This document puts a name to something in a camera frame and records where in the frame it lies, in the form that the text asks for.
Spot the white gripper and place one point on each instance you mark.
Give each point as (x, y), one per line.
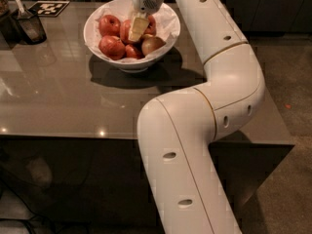
(146, 2)

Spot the red apple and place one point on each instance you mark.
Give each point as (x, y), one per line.
(124, 31)
(109, 25)
(133, 52)
(151, 28)
(112, 47)

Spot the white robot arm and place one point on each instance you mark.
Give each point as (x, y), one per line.
(174, 130)

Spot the yellow pale apple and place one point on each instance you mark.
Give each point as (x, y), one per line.
(151, 43)

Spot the white ceramic bowl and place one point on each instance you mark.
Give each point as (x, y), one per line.
(130, 65)

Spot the black white marker tag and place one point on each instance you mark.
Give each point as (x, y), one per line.
(49, 9)

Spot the black cup holder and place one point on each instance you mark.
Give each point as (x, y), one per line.
(30, 27)

